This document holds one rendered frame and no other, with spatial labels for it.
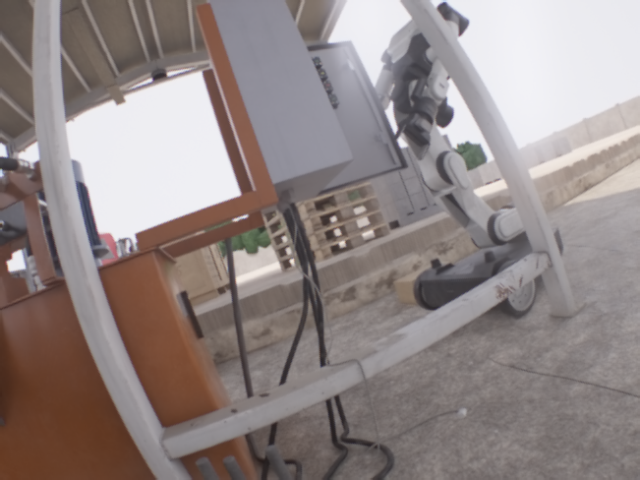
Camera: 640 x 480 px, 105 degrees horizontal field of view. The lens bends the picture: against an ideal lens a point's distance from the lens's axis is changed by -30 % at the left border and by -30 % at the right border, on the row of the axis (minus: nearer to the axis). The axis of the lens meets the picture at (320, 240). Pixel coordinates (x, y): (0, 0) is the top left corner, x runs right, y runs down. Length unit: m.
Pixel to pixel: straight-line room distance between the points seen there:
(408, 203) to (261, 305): 2.40
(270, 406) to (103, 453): 0.42
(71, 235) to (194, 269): 3.20
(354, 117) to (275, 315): 1.37
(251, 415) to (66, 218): 0.51
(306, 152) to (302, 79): 0.20
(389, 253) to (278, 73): 1.83
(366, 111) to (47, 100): 1.10
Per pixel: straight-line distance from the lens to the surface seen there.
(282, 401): 0.71
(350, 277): 2.37
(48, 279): 0.79
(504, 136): 1.02
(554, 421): 0.78
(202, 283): 3.83
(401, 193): 4.09
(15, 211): 1.09
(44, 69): 0.86
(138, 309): 0.77
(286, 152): 0.79
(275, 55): 0.91
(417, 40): 1.64
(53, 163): 0.74
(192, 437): 0.74
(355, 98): 1.42
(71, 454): 0.93
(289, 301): 2.28
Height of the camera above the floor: 0.49
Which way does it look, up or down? 1 degrees up
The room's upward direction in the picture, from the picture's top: 21 degrees counter-clockwise
